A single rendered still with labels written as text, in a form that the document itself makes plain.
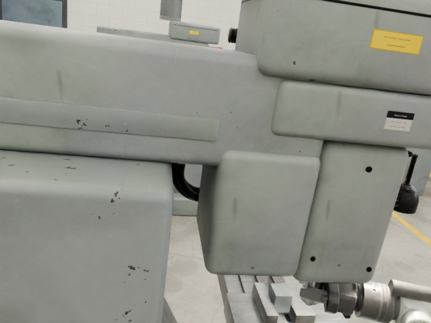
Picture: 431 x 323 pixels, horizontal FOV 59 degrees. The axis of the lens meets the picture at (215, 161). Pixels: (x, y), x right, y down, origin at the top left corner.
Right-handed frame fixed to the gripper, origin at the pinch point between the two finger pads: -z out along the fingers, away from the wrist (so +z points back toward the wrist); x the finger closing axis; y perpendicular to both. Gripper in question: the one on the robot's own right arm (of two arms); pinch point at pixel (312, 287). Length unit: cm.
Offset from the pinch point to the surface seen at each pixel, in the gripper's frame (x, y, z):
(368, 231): 8.3, -21.1, 6.8
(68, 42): 28, -51, -48
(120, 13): -577, -77, -320
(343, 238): 9.9, -19.3, 2.1
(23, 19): -521, -48, -468
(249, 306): -14.6, 20.6, -14.0
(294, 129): 16.8, -41.3, -11.8
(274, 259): 16.4, -15.3, -11.0
